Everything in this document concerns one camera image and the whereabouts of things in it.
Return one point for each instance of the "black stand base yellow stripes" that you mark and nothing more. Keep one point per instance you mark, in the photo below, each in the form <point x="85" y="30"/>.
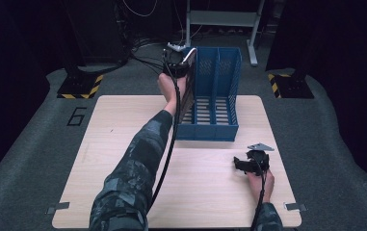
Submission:
<point x="81" y="86"/>
<point x="292" y="86"/>

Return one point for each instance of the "dark cabinet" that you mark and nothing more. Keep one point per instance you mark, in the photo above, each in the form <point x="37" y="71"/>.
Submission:
<point x="97" y="32"/>

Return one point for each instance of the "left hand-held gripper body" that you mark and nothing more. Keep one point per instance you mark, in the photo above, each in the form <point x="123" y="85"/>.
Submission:
<point x="174" y="65"/>

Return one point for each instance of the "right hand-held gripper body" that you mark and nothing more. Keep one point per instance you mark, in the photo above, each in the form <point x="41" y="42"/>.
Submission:
<point x="258" y="159"/>

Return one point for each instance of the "white metal stand frame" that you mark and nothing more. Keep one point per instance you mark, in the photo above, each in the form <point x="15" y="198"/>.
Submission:
<point x="222" y="18"/>

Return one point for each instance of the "blue plastic file rack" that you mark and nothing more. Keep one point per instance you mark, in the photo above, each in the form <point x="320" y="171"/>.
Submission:
<point x="218" y="132"/>

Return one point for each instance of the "person's right hand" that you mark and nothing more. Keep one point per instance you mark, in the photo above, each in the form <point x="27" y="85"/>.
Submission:
<point x="261" y="187"/>

